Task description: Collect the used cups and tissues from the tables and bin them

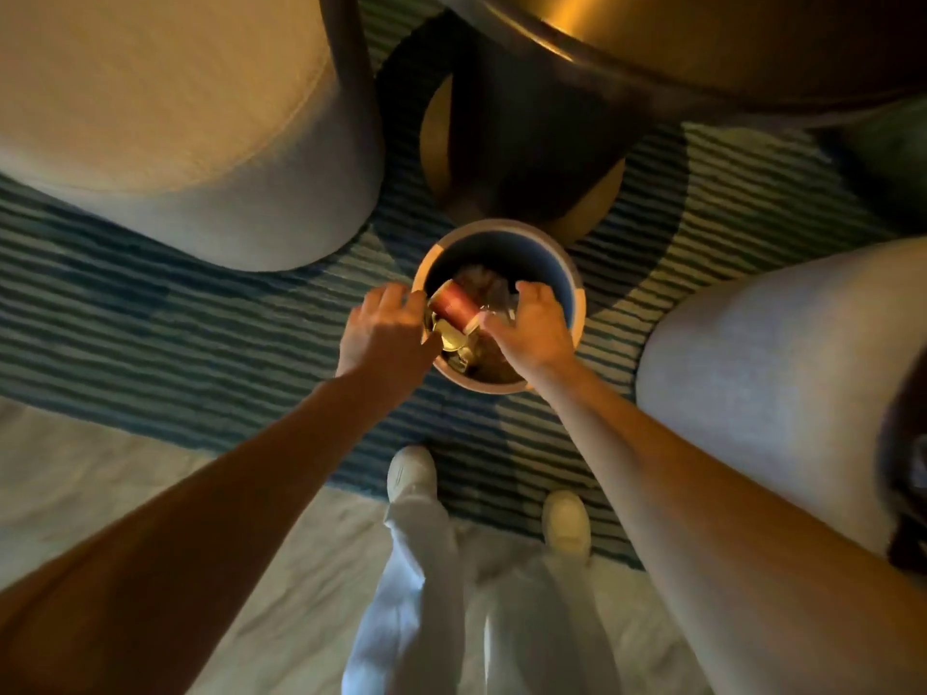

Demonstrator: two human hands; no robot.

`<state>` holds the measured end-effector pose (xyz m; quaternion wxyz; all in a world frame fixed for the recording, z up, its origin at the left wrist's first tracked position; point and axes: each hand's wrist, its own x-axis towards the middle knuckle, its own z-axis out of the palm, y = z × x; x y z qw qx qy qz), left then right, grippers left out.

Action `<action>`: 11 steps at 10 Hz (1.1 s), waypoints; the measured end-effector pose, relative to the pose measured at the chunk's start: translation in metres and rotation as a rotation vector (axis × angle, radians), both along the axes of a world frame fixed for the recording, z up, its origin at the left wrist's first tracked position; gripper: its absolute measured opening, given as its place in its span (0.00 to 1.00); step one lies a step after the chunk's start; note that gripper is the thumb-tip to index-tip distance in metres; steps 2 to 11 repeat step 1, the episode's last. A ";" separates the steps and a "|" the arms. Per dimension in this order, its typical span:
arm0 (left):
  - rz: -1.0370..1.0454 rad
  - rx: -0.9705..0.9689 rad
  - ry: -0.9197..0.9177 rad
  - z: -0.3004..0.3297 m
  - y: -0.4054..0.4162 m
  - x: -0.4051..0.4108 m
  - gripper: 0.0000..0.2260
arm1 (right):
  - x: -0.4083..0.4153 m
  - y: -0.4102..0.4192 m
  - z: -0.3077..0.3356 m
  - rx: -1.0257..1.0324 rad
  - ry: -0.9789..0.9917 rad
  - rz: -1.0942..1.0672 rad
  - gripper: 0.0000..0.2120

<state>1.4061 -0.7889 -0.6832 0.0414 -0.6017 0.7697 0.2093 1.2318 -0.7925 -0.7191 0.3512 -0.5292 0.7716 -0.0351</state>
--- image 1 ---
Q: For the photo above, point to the person's right hand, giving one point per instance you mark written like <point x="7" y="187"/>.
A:
<point x="536" y="332"/>

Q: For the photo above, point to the person's left hand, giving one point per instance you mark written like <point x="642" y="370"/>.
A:
<point x="387" y="347"/>

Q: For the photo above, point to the clear plastic wrapper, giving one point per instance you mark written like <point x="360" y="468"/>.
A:
<point x="481" y="282"/>

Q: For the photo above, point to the small round trash bin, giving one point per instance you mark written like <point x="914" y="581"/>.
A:
<point x="500" y="235"/>

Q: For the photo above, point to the person's right forearm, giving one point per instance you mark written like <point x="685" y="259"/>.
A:
<point x="739" y="535"/>

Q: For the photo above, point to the person's left forearm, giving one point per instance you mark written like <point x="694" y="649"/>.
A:
<point x="181" y="542"/>

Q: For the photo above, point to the person's white shoe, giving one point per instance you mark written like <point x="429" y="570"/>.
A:
<point x="566" y="524"/>
<point x="411" y="474"/>

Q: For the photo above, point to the person's white trousers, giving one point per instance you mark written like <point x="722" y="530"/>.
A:
<point x="405" y="608"/>

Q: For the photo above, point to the brass top round table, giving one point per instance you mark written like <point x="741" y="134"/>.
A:
<point x="543" y="137"/>

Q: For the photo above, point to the white boucle armchair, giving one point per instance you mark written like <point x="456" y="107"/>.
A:
<point x="760" y="390"/>

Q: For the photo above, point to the striped blue-green rug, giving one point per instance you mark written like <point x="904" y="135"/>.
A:
<point x="145" y="354"/>

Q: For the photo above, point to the white round stool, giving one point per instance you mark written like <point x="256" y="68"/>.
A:
<point x="181" y="101"/>

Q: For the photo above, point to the teal upholstered pouf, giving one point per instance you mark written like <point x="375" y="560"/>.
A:
<point x="887" y="159"/>

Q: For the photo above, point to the dark brown printed bag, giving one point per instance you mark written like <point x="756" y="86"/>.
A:
<point x="909" y="484"/>

